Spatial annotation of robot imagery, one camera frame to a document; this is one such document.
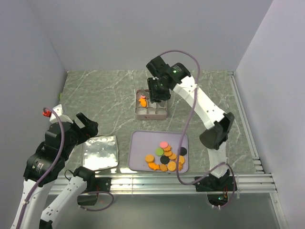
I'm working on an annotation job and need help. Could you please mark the orange fish cookie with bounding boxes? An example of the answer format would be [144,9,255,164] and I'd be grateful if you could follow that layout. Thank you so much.
[139,98,148,107]
[148,163,160,170]

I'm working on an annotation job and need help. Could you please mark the green round cookie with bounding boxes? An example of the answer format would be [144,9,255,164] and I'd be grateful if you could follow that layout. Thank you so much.
[155,147,164,156]

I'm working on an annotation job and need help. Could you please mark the orange round waffle cookie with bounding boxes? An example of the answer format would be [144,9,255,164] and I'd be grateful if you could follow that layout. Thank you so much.
[167,161,176,172]
[145,155,155,163]

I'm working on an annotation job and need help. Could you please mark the metal tongs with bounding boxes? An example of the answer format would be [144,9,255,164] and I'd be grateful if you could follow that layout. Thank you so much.
[139,88,167,108]

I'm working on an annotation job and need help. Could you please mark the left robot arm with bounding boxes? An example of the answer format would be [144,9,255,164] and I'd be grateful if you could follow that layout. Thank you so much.
[11,108,114,229]

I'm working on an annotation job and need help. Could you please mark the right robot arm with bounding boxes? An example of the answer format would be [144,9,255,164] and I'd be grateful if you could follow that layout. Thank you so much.
[146,60,236,191]

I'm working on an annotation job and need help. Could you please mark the pink cookie tin box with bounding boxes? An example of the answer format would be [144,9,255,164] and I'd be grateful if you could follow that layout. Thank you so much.
[134,90,168,120]

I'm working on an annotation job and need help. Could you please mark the lilac plastic tray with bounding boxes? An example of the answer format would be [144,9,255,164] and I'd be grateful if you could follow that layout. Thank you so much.
[128,130,182,174]

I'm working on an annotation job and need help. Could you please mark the black sandwich cookie right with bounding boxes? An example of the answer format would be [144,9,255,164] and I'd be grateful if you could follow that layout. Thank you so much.
[180,147,187,156]

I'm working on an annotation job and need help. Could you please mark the black sandwich cookie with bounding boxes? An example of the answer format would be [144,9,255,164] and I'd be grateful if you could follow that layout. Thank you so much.
[180,147,187,156]
[160,156,170,165]

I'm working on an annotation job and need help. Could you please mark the orange round cookie tray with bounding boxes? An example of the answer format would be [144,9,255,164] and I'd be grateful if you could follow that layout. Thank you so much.
[168,153,177,160]

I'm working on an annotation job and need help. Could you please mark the black sandwich cookie centre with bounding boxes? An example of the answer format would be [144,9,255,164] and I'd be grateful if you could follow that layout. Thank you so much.
[160,156,170,165]

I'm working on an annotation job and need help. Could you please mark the orange fish cookie bottom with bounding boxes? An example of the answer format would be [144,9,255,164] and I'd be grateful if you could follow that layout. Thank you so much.
[148,163,160,170]

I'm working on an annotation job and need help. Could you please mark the orange waffle cookie right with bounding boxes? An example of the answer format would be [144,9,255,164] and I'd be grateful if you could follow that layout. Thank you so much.
[177,156,185,165]

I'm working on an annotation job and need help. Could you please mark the orange round waffle cookie bottom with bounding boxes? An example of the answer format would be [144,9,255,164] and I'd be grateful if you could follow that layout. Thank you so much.
[167,161,176,172]

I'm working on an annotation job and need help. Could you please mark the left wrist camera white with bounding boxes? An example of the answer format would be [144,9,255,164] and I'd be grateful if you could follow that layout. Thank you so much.
[42,104,72,124]

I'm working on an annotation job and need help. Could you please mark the aluminium rail frame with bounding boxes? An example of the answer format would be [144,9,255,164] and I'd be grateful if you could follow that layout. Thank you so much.
[58,71,280,229]

